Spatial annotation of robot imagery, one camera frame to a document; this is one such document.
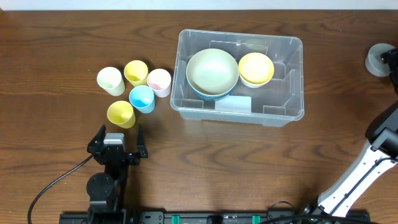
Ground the small white bowl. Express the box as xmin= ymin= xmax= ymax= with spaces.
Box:
xmin=239 ymin=76 xmax=267 ymax=88

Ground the light blue cup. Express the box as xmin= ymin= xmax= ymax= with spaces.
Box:
xmin=129 ymin=85 xmax=155 ymax=114

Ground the yellow cup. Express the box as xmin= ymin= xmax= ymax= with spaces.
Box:
xmin=124 ymin=60 xmax=149 ymax=86
xmin=106 ymin=101 xmax=136 ymax=129

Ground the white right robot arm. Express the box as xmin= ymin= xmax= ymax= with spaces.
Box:
xmin=307 ymin=44 xmax=397 ymax=217

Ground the large blue bowl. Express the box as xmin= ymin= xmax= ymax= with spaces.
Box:
xmin=190 ymin=86 xmax=236 ymax=101
xmin=196 ymin=93 xmax=229 ymax=101

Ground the yellow cup front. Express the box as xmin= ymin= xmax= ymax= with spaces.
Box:
xmin=106 ymin=101 xmax=136 ymax=129

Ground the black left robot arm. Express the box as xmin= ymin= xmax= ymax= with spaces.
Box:
xmin=86 ymin=125 xmax=148 ymax=224

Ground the cream cup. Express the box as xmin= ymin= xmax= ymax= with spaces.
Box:
xmin=96 ymin=67 xmax=125 ymax=96

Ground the clear plastic storage bin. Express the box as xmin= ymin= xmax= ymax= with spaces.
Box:
xmin=170 ymin=29 xmax=305 ymax=127

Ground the small grey bowl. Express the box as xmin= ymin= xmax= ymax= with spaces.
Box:
xmin=365 ymin=44 xmax=394 ymax=77

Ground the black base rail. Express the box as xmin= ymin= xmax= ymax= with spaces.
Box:
xmin=58 ymin=210 xmax=371 ymax=224

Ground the pink cup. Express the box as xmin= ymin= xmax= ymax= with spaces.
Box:
xmin=147 ymin=68 xmax=172 ymax=98

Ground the small yellow bowl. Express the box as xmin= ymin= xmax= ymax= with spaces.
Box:
xmin=238 ymin=52 xmax=275 ymax=86

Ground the large cream bowl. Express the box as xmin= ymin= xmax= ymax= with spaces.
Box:
xmin=186 ymin=49 xmax=239 ymax=95

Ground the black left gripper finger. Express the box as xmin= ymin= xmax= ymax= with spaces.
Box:
xmin=136 ymin=125 xmax=148 ymax=157
xmin=87 ymin=124 xmax=106 ymax=152

